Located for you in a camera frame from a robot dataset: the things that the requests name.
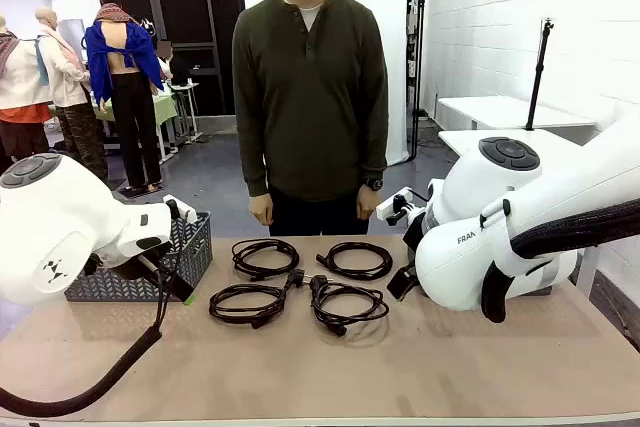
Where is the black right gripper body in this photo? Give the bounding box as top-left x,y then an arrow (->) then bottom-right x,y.
402,210 -> 427,269

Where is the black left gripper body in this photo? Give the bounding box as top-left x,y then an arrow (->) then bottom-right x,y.
117,252 -> 177,292

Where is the black power cable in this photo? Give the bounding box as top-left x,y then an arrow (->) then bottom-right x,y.
307,274 -> 390,338
208,268 -> 314,331
315,241 -> 394,282
230,238 -> 301,282

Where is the person's right forearm green sleeve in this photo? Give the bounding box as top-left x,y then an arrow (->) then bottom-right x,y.
235,111 -> 272,198

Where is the person's left forearm green sleeve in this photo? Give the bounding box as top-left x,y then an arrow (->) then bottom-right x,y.
357,111 -> 390,184

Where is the person's left hand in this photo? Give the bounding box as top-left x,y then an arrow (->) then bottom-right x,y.
356,186 -> 384,222

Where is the person's right hand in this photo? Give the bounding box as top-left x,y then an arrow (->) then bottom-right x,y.
249,192 -> 275,227

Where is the mannequin in blue top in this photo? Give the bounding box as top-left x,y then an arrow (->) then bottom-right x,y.
83,0 -> 166,196

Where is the table with green cloth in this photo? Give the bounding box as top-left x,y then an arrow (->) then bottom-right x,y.
92,91 -> 180,164

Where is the person in green henley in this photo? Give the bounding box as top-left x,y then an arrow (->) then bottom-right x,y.
231,0 -> 390,237

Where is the small white desk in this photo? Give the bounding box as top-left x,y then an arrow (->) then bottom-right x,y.
169,80 -> 204,144

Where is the seated background person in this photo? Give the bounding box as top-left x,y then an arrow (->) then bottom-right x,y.
155,39 -> 176,94

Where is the mannequin with pink scarf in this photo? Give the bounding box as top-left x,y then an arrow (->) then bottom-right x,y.
34,6 -> 109,181

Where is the black mesh partition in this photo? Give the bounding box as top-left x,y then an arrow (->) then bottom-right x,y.
94,0 -> 246,118

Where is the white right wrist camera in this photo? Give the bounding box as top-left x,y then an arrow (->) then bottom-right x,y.
375,188 -> 415,226

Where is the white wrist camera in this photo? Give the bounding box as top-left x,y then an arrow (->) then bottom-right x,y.
375,188 -> 415,226
162,194 -> 198,224

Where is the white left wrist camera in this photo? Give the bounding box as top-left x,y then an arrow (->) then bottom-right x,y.
162,194 -> 198,224

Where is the black braided left arm cable sleeve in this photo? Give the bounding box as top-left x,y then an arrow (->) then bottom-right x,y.
0,226 -> 186,418

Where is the black braided arm cable sleeve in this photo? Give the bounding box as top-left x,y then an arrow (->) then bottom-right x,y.
0,226 -> 186,418
479,199 -> 640,324

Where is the black braided right arm cable sleeve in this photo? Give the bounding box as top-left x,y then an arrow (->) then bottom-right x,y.
479,199 -> 640,324

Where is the black camera tripod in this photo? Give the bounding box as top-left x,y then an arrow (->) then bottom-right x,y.
525,17 -> 557,132

